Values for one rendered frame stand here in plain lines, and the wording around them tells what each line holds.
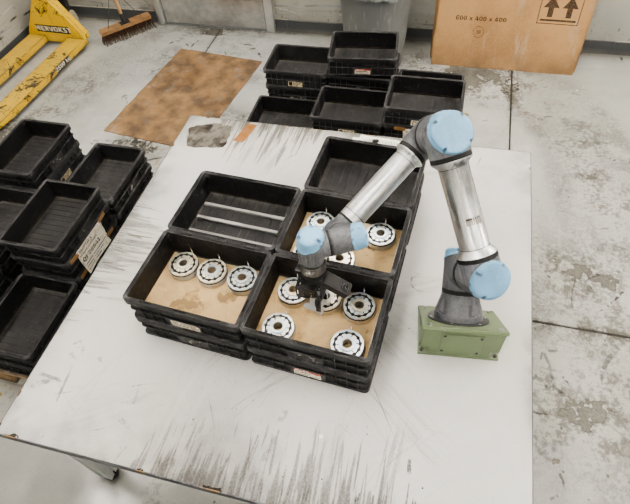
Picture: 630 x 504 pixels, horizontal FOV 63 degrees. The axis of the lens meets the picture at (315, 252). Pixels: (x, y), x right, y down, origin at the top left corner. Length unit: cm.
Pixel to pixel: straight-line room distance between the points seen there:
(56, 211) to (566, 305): 254
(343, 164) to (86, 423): 129
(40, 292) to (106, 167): 77
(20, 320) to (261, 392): 141
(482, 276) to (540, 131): 234
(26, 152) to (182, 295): 168
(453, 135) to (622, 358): 166
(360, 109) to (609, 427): 203
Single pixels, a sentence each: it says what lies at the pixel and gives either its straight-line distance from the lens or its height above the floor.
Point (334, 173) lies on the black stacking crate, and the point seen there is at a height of 83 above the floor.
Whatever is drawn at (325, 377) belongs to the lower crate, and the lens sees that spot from 164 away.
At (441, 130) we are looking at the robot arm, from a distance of 140.
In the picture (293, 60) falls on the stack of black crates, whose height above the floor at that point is 38.
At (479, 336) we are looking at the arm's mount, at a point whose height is 84.
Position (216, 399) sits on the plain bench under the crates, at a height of 70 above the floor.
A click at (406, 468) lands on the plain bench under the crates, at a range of 160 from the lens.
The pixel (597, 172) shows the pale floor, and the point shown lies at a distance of 354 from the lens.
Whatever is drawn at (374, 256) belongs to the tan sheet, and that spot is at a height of 83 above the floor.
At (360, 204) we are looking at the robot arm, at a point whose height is 114.
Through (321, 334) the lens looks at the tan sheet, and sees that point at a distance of 161.
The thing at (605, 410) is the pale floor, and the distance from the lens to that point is 263.
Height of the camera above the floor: 224
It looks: 52 degrees down
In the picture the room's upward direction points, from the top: 6 degrees counter-clockwise
